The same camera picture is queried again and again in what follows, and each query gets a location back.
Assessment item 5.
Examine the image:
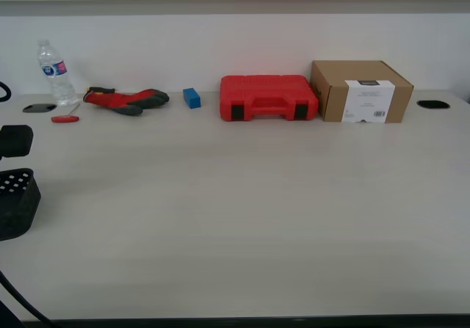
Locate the clear plastic water bottle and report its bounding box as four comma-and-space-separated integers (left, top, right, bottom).
36, 39, 79, 108

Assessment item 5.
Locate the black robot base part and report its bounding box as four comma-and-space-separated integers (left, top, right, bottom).
0, 298, 24, 328

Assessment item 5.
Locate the black mesh basket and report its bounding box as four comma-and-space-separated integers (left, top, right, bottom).
0, 167, 42, 242

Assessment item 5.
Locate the brown cardboard box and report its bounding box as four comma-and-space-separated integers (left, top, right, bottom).
309, 59, 415, 124

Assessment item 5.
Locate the small blue block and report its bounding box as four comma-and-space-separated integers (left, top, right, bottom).
182, 87, 202, 109

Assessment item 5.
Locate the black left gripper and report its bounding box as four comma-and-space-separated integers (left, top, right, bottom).
0, 124, 35, 161

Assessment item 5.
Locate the red plastic tool case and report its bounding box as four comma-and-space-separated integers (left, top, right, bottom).
220, 74, 319, 123

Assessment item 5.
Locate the black table grommet hole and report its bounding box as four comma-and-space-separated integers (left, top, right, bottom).
416, 99, 451, 110
22, 103, 58, 114

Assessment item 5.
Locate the red and black work glove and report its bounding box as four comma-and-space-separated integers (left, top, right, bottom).
82, 87, 170, 117

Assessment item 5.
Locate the thick black cable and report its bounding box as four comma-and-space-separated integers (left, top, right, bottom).
0, 269, 54, 328

